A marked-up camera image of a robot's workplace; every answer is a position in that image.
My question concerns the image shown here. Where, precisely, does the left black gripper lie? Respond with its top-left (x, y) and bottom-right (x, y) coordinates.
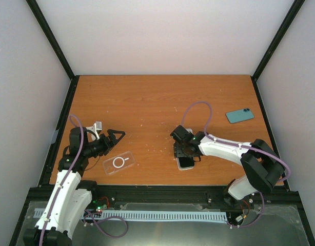
top-left (84, 129), bottom-right (125, 158)

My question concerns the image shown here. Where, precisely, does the white phone case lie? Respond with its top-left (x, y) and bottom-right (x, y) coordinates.
top-left (174, 125), bottom-right (195, 171)

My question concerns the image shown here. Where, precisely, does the clear magsafe phone case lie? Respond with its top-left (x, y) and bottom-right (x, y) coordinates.
top-left (103, 151), bottom-right (135, 175)

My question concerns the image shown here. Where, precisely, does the teal phone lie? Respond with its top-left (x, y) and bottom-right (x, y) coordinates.
top-left (226, 108), bottom-right (254, 124)

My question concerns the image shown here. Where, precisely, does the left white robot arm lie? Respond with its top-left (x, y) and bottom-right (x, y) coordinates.
top-left (23, 125), bottom-right (126, 245)

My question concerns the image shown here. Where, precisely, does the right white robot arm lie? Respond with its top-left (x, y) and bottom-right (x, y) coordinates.
top-left (170, 125), bottom-right (288, 208)

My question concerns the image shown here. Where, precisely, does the green led circuit board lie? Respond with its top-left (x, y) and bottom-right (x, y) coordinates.
top-left (93, 199), bottom-right (110, 213)

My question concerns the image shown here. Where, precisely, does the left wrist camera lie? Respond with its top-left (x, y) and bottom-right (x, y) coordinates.
top-left (86, 121), bottom-right (103, 141)

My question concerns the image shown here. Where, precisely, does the black aluminium frame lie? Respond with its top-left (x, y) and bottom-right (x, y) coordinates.
top-left (10, 1), bottom-right (315, 245)

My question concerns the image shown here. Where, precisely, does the light blue cable duct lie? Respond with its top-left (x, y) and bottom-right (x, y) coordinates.
top-left (34, 208), bottom-right (229, 222)

